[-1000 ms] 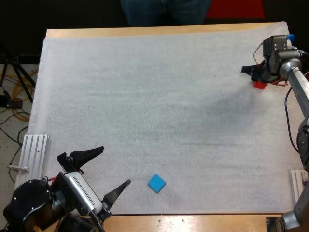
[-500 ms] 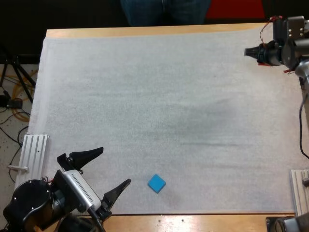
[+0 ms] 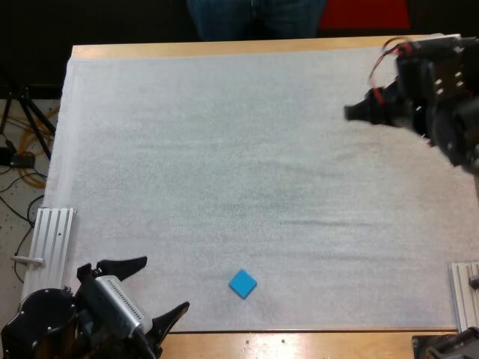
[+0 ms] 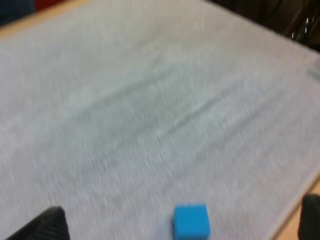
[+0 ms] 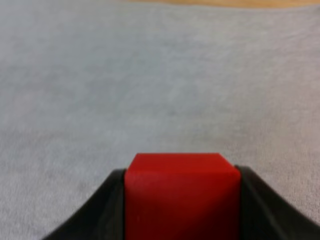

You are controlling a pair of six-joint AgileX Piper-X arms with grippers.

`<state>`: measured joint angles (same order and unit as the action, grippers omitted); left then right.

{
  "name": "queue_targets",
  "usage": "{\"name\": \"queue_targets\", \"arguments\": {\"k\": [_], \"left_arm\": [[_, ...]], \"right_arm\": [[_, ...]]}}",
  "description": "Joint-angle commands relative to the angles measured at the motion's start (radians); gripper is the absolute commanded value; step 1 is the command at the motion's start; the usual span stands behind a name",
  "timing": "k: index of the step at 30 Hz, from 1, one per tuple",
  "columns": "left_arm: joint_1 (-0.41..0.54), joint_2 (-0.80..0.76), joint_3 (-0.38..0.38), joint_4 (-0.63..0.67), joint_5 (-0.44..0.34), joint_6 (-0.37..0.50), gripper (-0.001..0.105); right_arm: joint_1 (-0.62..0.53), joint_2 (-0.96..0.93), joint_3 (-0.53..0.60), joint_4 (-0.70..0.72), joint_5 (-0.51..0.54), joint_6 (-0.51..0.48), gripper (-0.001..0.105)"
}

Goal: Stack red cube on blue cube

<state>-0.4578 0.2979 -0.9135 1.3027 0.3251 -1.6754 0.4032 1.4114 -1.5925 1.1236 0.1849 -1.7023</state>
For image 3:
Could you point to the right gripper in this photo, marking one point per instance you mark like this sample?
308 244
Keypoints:
438 75

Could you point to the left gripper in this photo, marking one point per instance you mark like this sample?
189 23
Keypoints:
101 325

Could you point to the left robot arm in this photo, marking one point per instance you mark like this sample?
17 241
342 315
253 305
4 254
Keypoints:
37 321

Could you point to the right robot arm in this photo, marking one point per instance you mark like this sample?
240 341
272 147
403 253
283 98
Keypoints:
460 142

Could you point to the blue cube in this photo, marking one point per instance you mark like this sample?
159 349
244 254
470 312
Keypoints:
243 283

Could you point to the silver clamp lever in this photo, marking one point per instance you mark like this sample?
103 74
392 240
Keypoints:
28 260

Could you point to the person's legs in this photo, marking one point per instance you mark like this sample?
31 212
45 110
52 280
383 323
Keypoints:
258 18

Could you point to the dark clamp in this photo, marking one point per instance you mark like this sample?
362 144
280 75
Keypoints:
473 281

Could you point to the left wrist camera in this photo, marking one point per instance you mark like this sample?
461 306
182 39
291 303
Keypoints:
119 299

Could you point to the ribbed aluminium rail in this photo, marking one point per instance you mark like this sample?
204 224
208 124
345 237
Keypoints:
460 303
50 232

